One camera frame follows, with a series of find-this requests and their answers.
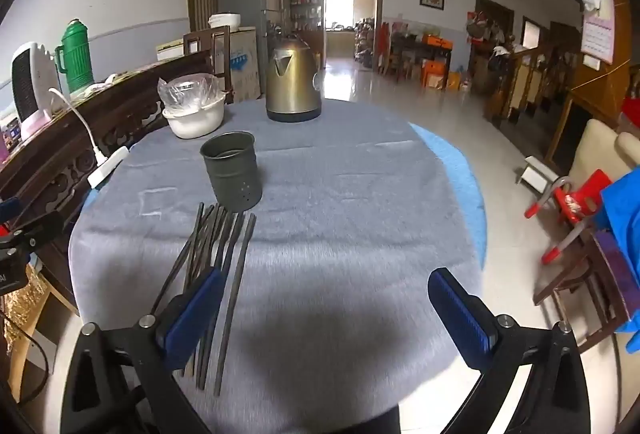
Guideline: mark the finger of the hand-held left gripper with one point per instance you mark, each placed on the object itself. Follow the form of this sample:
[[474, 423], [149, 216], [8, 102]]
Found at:
[[45, 224], [10, 209]]

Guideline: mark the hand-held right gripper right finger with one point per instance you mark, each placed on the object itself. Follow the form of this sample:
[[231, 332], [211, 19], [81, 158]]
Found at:
[[460, 319]]

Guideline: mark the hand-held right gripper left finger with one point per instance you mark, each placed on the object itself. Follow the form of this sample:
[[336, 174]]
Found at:
[[195, 319]]

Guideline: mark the bundle of dark chopsticks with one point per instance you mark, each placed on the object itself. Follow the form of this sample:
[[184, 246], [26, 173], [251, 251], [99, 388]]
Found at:
[[220, 234]]

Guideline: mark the grey metal utensil holder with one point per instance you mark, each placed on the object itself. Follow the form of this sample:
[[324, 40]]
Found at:
[[232, 174]]

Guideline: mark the golden patterned cloth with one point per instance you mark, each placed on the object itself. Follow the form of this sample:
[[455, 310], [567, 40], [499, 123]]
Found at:
[[22, 309]]

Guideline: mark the white power strip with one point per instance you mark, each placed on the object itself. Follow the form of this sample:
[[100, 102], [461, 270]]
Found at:
[[107, 167]]

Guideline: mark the blue tablecloth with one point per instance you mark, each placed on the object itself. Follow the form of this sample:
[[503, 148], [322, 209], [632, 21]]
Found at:
[[470, 194]]

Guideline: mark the white fan heater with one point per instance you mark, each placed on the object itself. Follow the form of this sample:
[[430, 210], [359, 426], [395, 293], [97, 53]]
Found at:
[[30, 79]]

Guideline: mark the brown wooden chair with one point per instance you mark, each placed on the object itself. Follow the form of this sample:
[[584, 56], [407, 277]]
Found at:
[[590, 274]]

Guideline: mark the red plastic chair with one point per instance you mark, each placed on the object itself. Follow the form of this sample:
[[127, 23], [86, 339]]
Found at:
[[575, 201]]

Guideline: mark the white step stool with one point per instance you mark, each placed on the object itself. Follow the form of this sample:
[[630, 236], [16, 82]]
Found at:
[[537, 174]]

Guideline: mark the green thermos flask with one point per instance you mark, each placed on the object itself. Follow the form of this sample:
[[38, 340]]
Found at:
[[76, 57]]

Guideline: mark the grey tablecloth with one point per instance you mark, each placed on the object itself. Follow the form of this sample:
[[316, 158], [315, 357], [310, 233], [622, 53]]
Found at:
[[325, 214]]

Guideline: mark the white plastic basin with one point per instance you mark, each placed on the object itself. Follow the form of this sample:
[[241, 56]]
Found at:
[[197, 122]]

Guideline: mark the blue cloth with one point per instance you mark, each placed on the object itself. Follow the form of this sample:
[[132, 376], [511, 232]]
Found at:
[[625, 214]]

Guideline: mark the clear plastic bag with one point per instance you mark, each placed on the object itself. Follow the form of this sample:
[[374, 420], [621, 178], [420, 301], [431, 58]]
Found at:
[[187, 89]]

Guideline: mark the beige sofa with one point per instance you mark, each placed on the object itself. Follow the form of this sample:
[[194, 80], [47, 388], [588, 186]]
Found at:
[[595, 149]]

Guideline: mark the dark wooden chair back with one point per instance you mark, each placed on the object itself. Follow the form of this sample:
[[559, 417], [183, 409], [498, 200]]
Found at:
[[205, 44]]

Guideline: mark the tall orange box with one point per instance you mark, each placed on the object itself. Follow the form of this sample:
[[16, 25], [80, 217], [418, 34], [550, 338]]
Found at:
[[434, 73]]

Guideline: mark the wooden staircase railing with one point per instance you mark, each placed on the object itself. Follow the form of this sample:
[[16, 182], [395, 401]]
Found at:
[[520, 74]]

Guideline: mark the gold electric kettle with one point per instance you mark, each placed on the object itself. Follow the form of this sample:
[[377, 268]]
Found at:
[[292, 84]]

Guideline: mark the wooden side table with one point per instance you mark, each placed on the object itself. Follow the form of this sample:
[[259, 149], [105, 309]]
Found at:
[[415, 47]]

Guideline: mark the flat orange box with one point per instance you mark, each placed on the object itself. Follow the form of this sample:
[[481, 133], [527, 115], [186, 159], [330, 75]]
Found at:
[[438, 42]]

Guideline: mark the wall calendar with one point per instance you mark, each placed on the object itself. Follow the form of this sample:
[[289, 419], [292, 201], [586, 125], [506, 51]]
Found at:
[[597, 29]]

